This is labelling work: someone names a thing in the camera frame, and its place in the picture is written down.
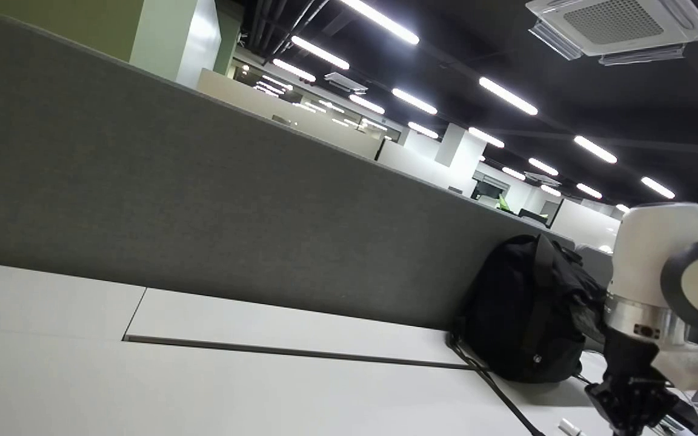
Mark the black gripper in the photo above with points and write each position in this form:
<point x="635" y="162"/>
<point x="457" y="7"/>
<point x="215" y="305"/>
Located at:
<point x="630" y="392"/>

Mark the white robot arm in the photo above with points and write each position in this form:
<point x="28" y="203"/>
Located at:
<point x="651" y="317"/>

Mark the white tube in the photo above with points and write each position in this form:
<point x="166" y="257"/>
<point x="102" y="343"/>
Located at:
<point x="569" y="427"/>

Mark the black backpack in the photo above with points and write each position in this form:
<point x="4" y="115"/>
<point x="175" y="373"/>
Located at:
<point x="530" y="316"/>

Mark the ceiling air conditioner unit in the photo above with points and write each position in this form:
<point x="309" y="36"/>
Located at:
<point x="616" y="31"/>

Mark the grey desk partition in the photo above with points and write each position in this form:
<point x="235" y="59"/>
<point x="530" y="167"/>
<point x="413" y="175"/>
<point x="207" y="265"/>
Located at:
<point x="115" y="173"/>

